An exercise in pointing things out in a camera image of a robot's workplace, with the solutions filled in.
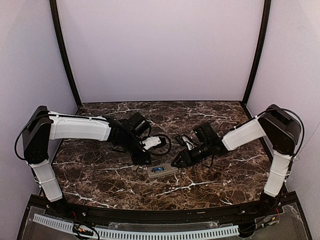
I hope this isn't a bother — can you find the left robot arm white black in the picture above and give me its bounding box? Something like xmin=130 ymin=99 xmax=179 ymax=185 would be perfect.
xmin=18 ymin=106 xmax=161 ymax=202

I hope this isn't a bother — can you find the white remote control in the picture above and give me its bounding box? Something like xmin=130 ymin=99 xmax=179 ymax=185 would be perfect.
xmin=147 ymin=163 xmax=178 ymax=179

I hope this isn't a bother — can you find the black frame post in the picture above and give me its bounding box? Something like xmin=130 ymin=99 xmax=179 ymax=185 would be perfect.
xmin=49 ymin=0 xmax=82 ymax=108
xmin=242 ymin=0 xmax=272 ymax=106

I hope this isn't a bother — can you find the white slotted cable duct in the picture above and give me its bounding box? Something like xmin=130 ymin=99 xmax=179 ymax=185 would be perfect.
xmin=32 ymin=213 xmax=240 ymax=240

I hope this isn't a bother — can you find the black right frame post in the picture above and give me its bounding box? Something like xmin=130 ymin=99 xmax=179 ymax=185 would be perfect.
xmin=242 ymin=0 xmax=272 ymax=106

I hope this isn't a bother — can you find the black front rail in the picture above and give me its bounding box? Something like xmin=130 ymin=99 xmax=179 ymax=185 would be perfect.
xmin=42 ymin=201 xmax=276 ymax=226

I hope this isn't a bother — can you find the black left frame post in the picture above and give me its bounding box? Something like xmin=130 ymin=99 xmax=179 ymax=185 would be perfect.
xmin=49 ymin=0 xmax=82 ymax=108

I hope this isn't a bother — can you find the grey battery cover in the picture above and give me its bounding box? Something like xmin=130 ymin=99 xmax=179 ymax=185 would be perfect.
xmin=131 ymin=165 xmax=139 ymax=171

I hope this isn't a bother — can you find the blue AAA battery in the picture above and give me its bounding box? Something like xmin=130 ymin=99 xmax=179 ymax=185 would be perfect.
xmin=151 ymin=166 xmax=166 ymax=173

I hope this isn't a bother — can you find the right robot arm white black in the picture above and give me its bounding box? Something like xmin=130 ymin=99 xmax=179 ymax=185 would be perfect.
xmin=171 ymin=104 xmax=305 ymax=198

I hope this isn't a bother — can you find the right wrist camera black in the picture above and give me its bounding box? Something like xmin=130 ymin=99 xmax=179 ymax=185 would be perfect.
xmin=174 ymin=134 xmax=196 ymax=150

